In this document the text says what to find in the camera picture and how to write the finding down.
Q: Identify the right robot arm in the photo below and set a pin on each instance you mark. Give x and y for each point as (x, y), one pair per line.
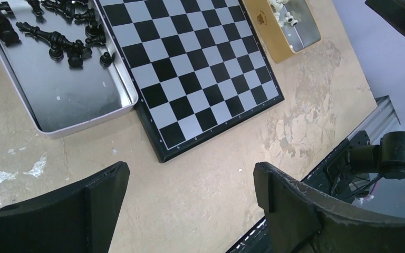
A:
(305, 218)

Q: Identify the black king chess piece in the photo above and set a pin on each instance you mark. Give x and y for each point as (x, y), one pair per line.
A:
(55, 38)

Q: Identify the silver tin with black pieces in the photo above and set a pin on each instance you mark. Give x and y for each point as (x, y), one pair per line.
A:
(67, 96)

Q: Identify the black pawn chess piece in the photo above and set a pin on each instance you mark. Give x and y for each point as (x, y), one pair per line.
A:
(56, 53)

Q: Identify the black and white chessboard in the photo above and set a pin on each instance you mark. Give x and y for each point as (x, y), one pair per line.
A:
(198, 67)

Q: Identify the black mounting rail base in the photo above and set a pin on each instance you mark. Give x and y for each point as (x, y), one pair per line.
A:
(343, 174)

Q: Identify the black pawn near tin edge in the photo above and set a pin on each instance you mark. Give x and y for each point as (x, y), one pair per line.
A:
(105, 59)

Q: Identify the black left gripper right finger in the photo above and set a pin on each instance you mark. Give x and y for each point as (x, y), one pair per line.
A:
(301, 218)

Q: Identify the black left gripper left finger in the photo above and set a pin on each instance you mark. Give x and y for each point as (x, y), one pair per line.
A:
(79, 217)

